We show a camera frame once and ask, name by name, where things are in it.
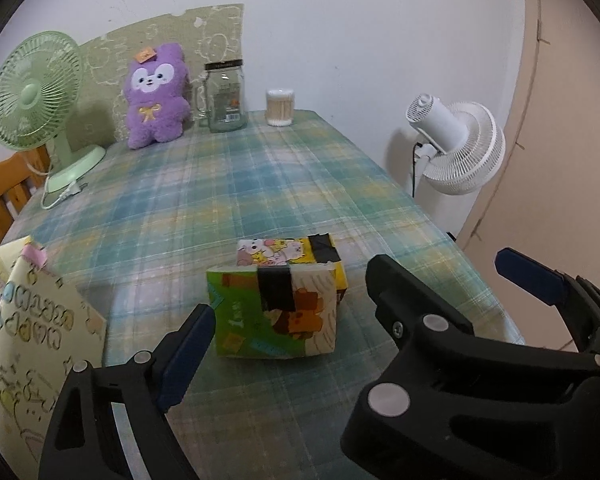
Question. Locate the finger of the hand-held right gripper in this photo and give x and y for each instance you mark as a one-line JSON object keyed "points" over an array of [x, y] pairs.
{"points": [[530, 277], [410, 305]]}

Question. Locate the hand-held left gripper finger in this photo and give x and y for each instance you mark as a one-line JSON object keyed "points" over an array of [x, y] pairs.
{"points": [[185, 355]]}

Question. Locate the green cartoon print tissue pack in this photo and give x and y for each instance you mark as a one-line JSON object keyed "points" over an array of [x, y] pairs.
{"points": [[250, 325]]}

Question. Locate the yellow cartoon print storage box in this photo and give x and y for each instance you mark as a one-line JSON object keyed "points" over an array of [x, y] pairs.
{"points": [[30, 340]]}

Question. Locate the beige door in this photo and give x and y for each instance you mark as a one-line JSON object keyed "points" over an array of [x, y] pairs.
{"points": [[570, 160]]}

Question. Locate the white fan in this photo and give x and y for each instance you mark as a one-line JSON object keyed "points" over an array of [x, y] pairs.
{"points": [[460, 150]]}

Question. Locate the plaid tablecloth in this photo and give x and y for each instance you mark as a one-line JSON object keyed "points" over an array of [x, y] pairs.
{"points": [[230, 185]]}

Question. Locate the cotton swab container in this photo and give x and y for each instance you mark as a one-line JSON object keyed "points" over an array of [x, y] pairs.
{"points": [[280, 107]]}

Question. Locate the wooden chair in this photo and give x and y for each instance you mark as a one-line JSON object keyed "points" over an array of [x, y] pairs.
{"points": [[5, 195]]}

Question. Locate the purple plush toy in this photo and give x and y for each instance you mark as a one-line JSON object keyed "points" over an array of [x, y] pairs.
{"points": [[155, 110]]}

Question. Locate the glass jar with black lid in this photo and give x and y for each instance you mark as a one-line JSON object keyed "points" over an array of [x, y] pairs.
{"points": [[225, 100]]}

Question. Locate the green desk fan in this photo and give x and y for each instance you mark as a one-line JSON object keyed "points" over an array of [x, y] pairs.
{"points": [[30, 95]]}

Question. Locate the green patterned board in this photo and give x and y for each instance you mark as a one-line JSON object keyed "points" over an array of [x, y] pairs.
{"points": [[110, 55]]}

